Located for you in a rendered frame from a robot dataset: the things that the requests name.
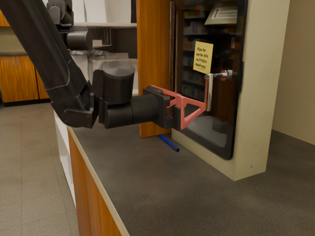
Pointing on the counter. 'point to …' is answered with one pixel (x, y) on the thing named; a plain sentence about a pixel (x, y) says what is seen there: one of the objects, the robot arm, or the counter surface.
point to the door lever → (212, 87)
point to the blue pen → (168, 143)
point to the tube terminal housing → (252, 92)
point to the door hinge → (169, 39)
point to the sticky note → (203, 57)
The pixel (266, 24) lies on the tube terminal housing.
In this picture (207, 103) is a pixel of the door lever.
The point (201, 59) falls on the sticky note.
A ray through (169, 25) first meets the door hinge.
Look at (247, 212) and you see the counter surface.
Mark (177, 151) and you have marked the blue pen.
